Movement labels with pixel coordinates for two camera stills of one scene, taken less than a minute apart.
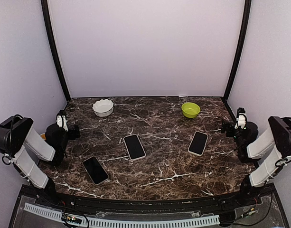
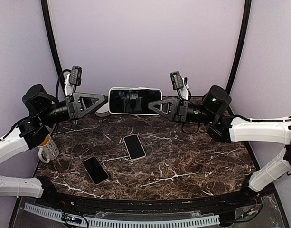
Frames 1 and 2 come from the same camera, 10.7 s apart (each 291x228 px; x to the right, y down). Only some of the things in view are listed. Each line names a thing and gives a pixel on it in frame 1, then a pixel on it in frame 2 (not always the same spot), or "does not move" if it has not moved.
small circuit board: (70, 219) does not move
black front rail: (239, 200) does not move
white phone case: (198, 144) -> (137, 88)
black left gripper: (76, 134) -> (74, 106)
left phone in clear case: (96, 170) does not move
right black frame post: (247, 16) does not move
